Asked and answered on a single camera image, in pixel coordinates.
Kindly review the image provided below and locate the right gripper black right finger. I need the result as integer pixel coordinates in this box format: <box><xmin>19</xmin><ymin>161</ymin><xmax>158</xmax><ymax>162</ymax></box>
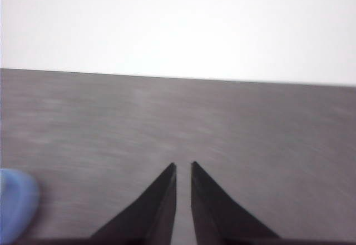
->
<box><xmin>190</xmin><ymin>161</ymin><xmax>282</xmax><ymax>245</ymax></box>

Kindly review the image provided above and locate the blue plate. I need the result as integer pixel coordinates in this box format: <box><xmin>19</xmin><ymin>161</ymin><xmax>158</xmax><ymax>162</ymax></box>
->
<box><xmin>0</xmin><ymin>168</ymin><xmax>40</xmax><ymax>245</ymax></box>

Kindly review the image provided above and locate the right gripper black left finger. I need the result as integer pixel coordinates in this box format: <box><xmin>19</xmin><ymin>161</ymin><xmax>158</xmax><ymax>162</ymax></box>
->
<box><xmin>88</xmin><ymin>162</ymin><xmax>177</xmax><ymax>245</ymax></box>

